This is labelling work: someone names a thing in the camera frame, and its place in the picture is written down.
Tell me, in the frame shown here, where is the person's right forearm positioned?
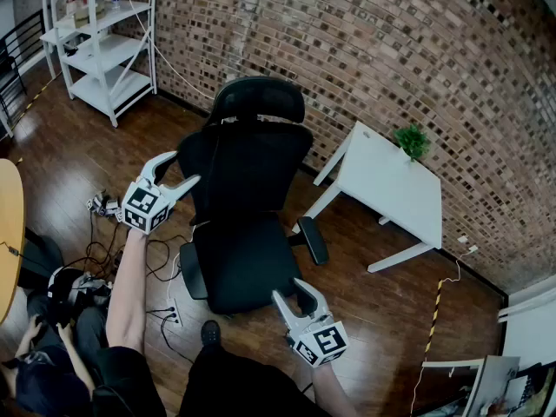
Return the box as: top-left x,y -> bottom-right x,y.
310,361 -> 362,417

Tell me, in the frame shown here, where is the person's left forearm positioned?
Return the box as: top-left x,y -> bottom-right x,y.
105,228 -> 149,355

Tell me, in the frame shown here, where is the small black and white device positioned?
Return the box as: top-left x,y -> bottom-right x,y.
85,191 -> 125,222

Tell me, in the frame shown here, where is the white power strip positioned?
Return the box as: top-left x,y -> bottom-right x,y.
166,297 -> 183,328

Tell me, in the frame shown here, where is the person's black shoe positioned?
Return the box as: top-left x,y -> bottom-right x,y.
201,319 -> 222,347

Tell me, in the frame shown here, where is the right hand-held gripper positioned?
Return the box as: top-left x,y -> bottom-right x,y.
271,277 -> 351,369

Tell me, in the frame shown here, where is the tangle of black cables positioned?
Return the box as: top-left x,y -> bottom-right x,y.
64,213 -> 196,367

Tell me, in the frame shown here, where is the round wooden table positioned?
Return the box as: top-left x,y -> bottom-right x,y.
0,158 -> 26,325

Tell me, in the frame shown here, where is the black and white headset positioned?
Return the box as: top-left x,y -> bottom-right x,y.
46,266 -> 113,321

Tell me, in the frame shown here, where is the person's black clothing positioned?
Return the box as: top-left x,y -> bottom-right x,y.
89,344 -> 334,417

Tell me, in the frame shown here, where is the small white table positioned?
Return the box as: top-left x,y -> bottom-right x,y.
291,121 -> 444,274

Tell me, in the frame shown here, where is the white shelf unit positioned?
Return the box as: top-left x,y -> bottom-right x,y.
39,0 -> 158,129

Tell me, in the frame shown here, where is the white cable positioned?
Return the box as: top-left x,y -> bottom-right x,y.
410,249 -> 477,417
167,226 -> 196,303
117,0 -> 216,102

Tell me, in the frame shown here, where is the yellow-black tape strip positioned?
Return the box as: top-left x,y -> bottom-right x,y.
10,71 -> 62,132
423,279 -> 444,355

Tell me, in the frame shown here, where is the green potted plant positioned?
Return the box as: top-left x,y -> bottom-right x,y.
393,123 -> 432,162

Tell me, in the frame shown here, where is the black metal railing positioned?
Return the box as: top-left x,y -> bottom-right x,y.
0,9 -> 47,136

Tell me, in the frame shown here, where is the black mesh office chair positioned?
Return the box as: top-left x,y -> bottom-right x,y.
176,76 -> 330,316

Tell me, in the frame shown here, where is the large dark framed picture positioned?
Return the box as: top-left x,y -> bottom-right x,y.
506,361 -> 556,417

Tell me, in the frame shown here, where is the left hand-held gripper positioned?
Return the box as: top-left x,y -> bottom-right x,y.
121,150 -> 202,235

